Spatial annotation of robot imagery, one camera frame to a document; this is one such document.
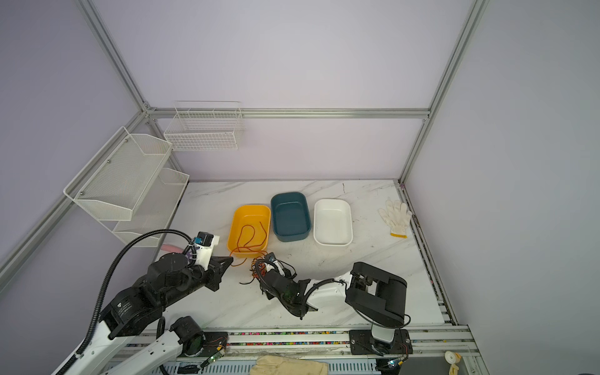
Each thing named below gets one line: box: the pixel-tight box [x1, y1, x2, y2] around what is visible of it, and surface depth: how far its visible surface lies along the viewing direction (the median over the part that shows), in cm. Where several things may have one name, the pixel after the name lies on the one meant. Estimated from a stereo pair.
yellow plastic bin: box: [227, 204, 272, 259], surface depth 102 cm
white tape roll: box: [444, 350, 461, 365], surface depth 71 cm
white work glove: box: [378, 199, 413, 239], surface depth 109 cm
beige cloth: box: [250, 354, 329, 375], surface depth 71 cm
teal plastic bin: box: [270, 191, 312, 243], surface depth 107 cm
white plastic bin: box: [313, 199, 354, 247], surface depth 105 cm
